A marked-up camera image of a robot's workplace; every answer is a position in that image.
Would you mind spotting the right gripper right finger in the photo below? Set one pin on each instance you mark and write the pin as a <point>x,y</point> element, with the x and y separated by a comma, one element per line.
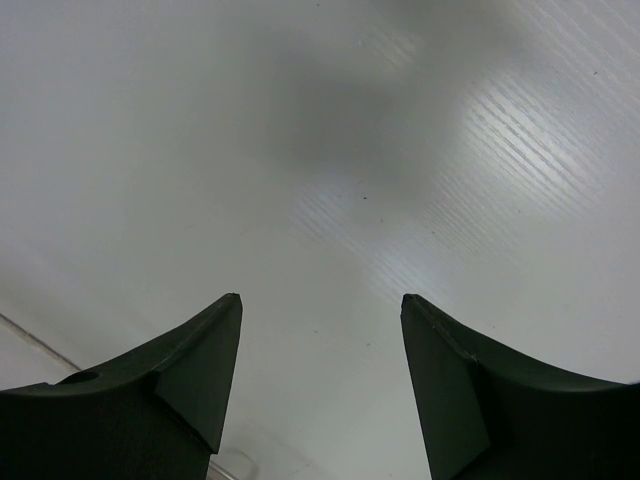
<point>487,411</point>

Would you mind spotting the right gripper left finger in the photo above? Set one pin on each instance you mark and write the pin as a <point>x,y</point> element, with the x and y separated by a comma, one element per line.
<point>154,412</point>

